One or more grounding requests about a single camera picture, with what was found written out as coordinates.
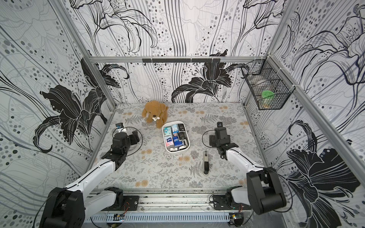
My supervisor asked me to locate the green lidded cup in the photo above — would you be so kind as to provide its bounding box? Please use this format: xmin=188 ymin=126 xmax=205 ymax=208
xmin=261 ymin=90 xmax=275 ymax=108

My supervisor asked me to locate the pink Tempo tissue pack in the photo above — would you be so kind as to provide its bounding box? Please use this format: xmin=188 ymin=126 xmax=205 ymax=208
xmin=164 ymin=135 xmax=175 ymax=148

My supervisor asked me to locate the light blue tissue pack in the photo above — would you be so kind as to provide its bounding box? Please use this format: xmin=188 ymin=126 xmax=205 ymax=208
xmin=171 ymin=124 xmax=179 ymax=134

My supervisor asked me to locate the teal cartoon tissue pack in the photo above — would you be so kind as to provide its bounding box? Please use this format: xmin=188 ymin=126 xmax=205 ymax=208
xmin=163 ymin=126 xmax=173 ymax=136

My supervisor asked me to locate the black long tissue pack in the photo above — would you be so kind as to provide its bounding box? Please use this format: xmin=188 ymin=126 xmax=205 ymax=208
xmin=178 ymin=132 xmax=187 ymax=141

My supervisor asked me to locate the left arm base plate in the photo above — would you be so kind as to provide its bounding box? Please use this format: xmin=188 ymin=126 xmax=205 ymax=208
xmin=102 ymin=195 xmax=140 ymax=211

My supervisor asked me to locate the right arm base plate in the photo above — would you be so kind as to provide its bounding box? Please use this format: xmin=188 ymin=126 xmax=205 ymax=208
xmin=209 ymin=194 xmax=252 ymax=211

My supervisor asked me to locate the brown teddy bear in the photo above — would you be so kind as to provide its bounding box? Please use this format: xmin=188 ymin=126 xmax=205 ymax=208
xmin=142 ymin=100 xmax=169 ymax=128

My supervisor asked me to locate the white plastic storage box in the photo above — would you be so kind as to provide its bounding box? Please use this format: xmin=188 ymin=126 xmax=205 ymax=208
xmin=162 ymin=121 xmax=191 ymax=154

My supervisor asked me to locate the black Face tissue pack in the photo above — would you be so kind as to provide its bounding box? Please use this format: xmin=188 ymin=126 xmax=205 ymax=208
xmin=178 ymin=123 xmax=186 ymax=132

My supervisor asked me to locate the white slotted cable duct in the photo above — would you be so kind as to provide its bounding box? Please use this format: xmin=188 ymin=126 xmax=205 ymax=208
xmin=87 ymin=212 xmax=230 ymax=223

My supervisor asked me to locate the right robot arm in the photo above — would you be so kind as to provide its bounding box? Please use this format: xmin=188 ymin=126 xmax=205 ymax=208
xmin=209 ymin=122 xmax=287 ymax=215

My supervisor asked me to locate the blue Tempo tissue pack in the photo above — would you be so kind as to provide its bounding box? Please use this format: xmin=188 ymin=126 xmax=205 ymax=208
xmin=173 ymin=136 xmax=182 ymax=147

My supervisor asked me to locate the black wire basket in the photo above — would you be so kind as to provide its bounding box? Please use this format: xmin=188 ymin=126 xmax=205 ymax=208
xmin=240 ymin=57 xmax=292 ymax=110

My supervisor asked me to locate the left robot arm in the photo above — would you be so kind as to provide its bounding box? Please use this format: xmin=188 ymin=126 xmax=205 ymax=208
xmin=39 ymin=123 xmax=143 ymax=228

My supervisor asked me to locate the grey black stapler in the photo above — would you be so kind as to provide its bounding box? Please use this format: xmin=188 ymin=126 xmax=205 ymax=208
xmin=203 ymin=151 xmax=210 ymax=175

